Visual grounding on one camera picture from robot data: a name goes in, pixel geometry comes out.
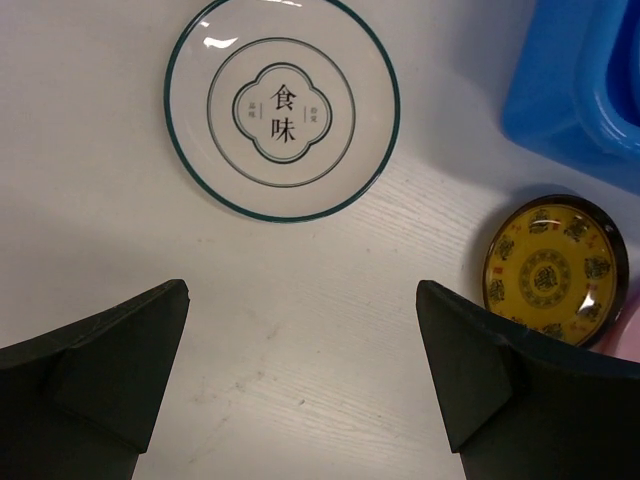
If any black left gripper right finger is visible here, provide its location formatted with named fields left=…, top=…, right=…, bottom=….
left=416, top=280, right=639, bottom=479

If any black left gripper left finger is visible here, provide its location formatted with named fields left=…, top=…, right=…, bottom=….
left=1, top=279, right=190, bottom=479

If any pink plate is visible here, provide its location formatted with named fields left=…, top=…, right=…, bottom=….
left=599, top=298, right=640, bottom=363

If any blue plastic bin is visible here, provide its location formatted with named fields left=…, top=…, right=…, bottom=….
left=502, top=1, right=639, bottom=194

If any yellow patterned plate centre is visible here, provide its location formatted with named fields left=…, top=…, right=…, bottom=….
left=482, top=194, right=630, bottom=348

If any white plate thin green ring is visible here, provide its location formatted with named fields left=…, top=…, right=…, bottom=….
left=164, top=0, right=402, bottom=224

